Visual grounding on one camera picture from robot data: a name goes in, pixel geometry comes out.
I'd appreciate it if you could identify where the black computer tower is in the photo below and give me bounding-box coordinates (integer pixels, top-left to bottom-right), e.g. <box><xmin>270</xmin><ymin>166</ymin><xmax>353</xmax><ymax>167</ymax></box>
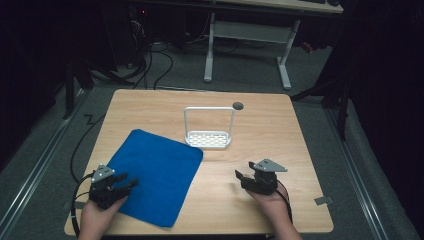
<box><xmin>125</xmin><ymin>4</ymin><xmax>154</xmax><ymax>68</ymax></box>

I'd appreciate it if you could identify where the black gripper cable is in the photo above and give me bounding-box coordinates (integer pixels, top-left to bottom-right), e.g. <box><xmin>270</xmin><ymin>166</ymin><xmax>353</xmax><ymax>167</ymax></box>
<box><xmin>275</xmin><ymin>179</ymin><xmax>295</xmax><ymax>226</ymax></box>
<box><xmin>69</xmin><ymin>171</ymin><xmax>96</xmax><ymax>239</ymax></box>

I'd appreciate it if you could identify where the aluminium floor rail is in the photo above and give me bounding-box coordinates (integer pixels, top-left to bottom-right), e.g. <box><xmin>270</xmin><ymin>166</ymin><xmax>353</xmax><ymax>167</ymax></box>
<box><xmin>0</xmin><ymin>88</ymin><xmax>86</xmax><ymax>236</ymax></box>
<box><xmin>323</xmin><ymin>107</ymin><xmax>390</xmax><ymax>240</ymax></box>

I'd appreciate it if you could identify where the blue cloth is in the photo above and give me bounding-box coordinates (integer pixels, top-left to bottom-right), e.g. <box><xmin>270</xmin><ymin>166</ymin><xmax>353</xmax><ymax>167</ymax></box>
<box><xmin>105</xmin><ymin>128</ymin><xmax>205</xmax><ymax>229</ymax></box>

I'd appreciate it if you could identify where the black metal stand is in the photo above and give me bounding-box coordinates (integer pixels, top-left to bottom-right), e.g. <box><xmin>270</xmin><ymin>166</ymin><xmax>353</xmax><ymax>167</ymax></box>
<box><xmin>289</xmin><ymin>78</ymin><xmax>352</xmax><ymax>142</ymax></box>
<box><xmin>61</xmin><ymin>58</ymin><xmax>96</xmax><ymax>121</ymax></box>

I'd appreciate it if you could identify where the white rack with handle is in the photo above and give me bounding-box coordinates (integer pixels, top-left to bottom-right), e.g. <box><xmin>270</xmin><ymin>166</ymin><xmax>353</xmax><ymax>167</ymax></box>
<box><xmin>183</xmin><ymin>106</ymin><xmax>237</xmax><ymax>151</ymax></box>

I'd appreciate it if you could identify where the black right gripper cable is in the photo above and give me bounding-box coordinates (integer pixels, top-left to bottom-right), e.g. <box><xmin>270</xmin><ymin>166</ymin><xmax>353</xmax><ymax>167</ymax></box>
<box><xmin>275</xmin><ymin>179</ymin><xmax>295</xmax><ymax>226</ymax></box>

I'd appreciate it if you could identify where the black floor cable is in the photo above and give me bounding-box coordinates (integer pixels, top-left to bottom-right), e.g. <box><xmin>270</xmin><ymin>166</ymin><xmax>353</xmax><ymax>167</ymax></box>
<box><xmin>69</xmin><ymin>112</ymin><xmax>107</xmax><ymax>184</ymax></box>

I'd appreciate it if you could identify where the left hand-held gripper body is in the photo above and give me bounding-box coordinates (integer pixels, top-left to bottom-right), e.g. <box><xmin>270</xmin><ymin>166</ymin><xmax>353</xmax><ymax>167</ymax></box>
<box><xmin>87</xmin><ymin>163</ymin><xmax>118</xmax><ymax>211</ymax></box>

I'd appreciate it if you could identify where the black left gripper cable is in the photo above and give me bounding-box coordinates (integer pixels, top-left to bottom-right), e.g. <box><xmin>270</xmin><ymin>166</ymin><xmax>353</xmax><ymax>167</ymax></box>
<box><xmin>69</xmin><ymin>171</ymin><xmax>96</xmax><ymax>239</ymax></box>

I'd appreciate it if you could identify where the person's left hand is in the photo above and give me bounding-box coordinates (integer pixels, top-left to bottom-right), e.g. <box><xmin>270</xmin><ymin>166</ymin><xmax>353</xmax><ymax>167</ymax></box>
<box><xmin>77</xmin><ymin>195</ymin><xmax>128</xmax><ymax>238</ymax></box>

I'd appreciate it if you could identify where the bundle of black floor cables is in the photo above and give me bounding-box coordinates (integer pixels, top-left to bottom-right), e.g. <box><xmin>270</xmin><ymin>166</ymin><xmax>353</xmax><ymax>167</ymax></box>
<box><xmin>87</xmin><ymin>39</ymin><xmax>175</xmax><ymax>91</ymax></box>

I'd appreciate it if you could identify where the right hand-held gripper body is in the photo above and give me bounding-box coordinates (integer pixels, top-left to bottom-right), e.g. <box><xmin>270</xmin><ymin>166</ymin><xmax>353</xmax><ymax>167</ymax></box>
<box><xmin>239</xmin><ymin>158</ymin><xmax>289</xmax><ymax>197</ymax></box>

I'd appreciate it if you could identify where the grey tape strip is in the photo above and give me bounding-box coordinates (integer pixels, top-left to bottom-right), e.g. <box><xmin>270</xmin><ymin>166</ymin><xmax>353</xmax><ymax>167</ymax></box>
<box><xmin>314</xmin><ymin>195</ymin><xmax>334</xmax><ymax>207</ymax></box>
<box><xmin>62</xmin><ymin>200</ymin><xmax>85</xmax><ymax>211</ymax></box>

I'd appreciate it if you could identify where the wooden desk with white legs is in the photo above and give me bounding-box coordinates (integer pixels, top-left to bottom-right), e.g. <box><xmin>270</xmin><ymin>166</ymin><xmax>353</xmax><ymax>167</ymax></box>
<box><xmin>133</xmin><ymin>0</ymin><xmax>345</xmax><ymax>91</ymax></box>

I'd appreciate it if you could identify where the person's right hand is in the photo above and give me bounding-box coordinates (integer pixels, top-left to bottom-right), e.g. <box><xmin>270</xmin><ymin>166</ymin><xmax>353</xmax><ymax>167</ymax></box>
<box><xmin>245</xmin><ymin>185</ymin><xmax>292</xmax><ymax>225</ymax></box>

